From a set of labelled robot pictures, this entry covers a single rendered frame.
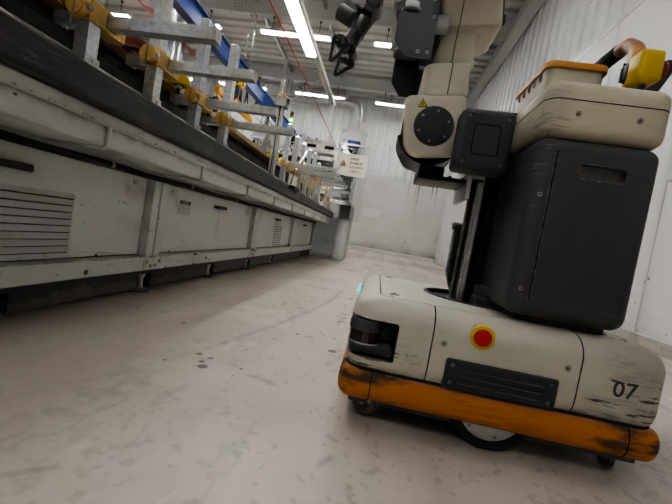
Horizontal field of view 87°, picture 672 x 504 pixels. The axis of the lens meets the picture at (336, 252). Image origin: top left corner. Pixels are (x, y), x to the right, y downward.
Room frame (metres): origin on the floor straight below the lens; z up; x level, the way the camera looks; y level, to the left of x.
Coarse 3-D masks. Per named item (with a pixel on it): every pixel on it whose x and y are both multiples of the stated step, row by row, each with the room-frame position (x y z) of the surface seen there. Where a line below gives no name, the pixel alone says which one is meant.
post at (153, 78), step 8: (160, 0) 1.11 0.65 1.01; (168, 0) 1.11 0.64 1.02; (160, 8) 1.11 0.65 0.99; (168, 8) 1.12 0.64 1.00; (160, 16) 1.10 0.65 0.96; (168, 16) 1.13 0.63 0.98; (152, 40) 1.11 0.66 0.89; (160, 40) 1.10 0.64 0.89; (160, 48) 1.11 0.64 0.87; (152, 72) 1.10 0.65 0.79; (160, 72) 1.12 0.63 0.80; (144, 80) 1.11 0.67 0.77; (152, 80) 1.10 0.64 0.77; (160, 80) 1.13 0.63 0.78; (144, 88) 1.11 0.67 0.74; (152, 88) 1.10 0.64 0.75; (160, 88) 1.14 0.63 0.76
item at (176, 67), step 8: (128, 56) 1.16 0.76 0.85; (136, 56) 1.16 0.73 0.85; (128, 64) 1.16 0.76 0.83; (136, 64) 1.16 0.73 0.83; (144, 64) 1.15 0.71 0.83; (168, 64) 1.14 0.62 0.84; (176, 64) 1.14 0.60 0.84; (184, 64) 1.14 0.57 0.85; (192, 64) 1.14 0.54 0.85; (200, 64) 1.13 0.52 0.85; (176, 72) 1.16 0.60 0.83; (184, 72) 1.15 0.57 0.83; (192, 72) 1.14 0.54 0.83; (200, 72) 1.13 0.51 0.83; (208, 72) 1.13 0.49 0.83; (216, 72) 1.13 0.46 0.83; (224, 72) 1.12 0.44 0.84; (232, 72) 1.12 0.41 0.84; (240, 72) 1.12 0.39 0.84; (248, 72) 1.11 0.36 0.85; (232, 80) 1.15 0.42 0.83; (240, 80) 1.13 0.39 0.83; (248, 80) 1.12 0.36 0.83; (256, 80) 1.14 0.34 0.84
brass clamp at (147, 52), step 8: (144, 48) 1.08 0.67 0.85; (152, 48) 1.08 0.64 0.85; (144, 56) 1.08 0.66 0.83; (152, 56) 1.08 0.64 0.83; (160, 56) 1.10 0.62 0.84; (168, 56) 1.14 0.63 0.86; (152, 64) 1.10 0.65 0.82; (160, 64) 1.11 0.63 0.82; (168, 72) 1.15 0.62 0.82; (176, 80) 1.20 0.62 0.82
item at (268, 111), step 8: (176, 96) 1.41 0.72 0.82; (176, 104) 1.42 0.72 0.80; (184, 104) 1.43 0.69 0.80; (208, 104) 1.39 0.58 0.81; (216, 104) 1.39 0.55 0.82; (224, 104) 1.38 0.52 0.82; (232, 104) 1.38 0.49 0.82; (240, 104) 1.38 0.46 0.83; (248, 104) 1.37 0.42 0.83; (240, 112) 1.40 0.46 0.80; (248, 112) 1.38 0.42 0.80; (256, 112) 1.37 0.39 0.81; (264, 112) 1.37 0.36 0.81; (272, 112) 1.36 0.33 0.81
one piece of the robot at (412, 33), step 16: (400, 0) 0.95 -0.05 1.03; (416, 0) 0.94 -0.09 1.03; (432, 0) 0.94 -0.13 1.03; (400, 16) 0.95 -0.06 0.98; (416, 16) 0.94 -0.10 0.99; (432, 16) 0.93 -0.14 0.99; (448, 16) 0.94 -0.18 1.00; (400, 32) 0.94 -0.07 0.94; (416, 32) 0.94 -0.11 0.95; (432, 32) 0.94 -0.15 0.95; (400, 48) 0.94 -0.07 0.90; (416, 48) 0.94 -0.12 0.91; (432, 48) 0.94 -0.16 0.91; (400, 64) 1.20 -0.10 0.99; (416, 64) 1.19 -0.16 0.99; (400, 80) 1.19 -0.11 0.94; (416, 80) 1.19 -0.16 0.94; (400, 96) 1.20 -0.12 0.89
